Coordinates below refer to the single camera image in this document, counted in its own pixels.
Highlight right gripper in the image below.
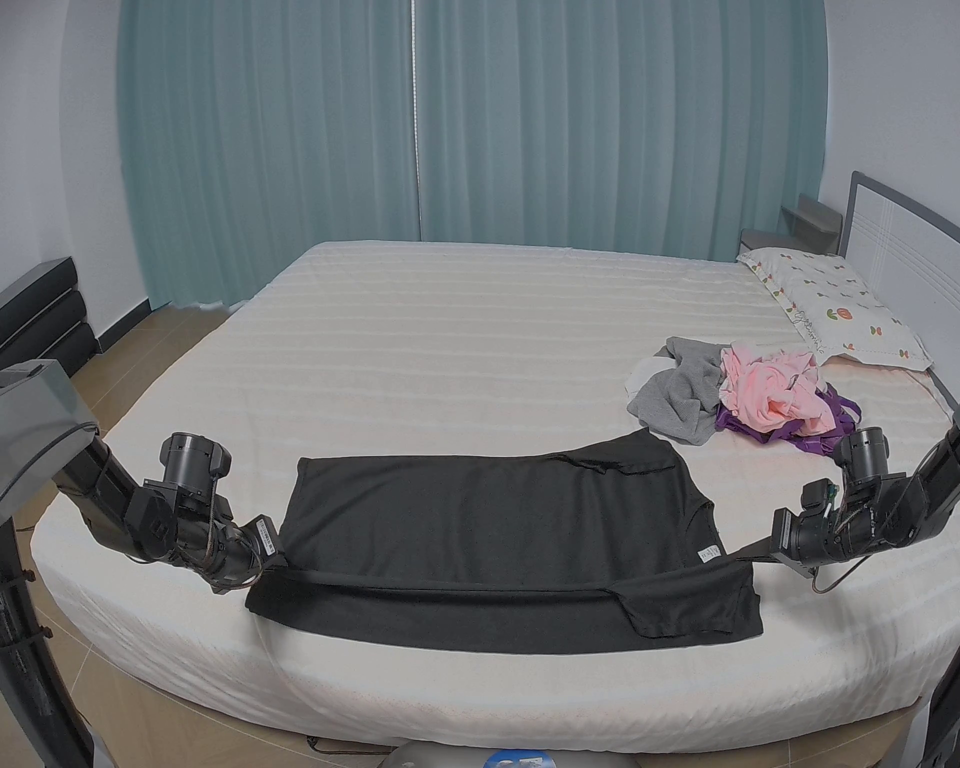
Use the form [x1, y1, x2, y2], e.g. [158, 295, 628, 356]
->
[771, 507, 835, 580]

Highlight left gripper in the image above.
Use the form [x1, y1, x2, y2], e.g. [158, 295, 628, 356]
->
[225, 513, 291, 591]

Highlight black T-shirt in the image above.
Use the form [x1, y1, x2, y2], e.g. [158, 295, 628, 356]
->
[243, 429, 765, 655]

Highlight bed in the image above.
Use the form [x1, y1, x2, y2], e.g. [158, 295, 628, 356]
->
[28, 171, 960, 753]

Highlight purple garment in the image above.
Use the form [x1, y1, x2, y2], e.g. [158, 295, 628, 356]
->
[714, 382, 862, 459]

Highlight pink garment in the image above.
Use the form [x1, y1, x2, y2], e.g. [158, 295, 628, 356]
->
[718, 341, 834, 440]

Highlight grey garment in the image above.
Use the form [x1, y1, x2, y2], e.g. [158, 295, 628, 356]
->
[626, 336, 740, 447]

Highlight white garment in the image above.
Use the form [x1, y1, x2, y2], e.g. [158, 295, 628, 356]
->
[624, 356, 680, 395]

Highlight white printed pillow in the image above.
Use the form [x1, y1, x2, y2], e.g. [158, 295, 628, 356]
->
[735, 246, 933, 370]

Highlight grey bedside table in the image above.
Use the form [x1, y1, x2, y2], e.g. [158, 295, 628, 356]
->
[738, 193, 843, 262]

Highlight black chest of drawers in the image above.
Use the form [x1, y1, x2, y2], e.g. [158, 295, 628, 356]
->
[0, 256, 99, 380]

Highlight blue-green curtain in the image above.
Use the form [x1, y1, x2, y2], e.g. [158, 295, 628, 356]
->
[116, 0, 420, 310]
[411, 0, 826, 262]

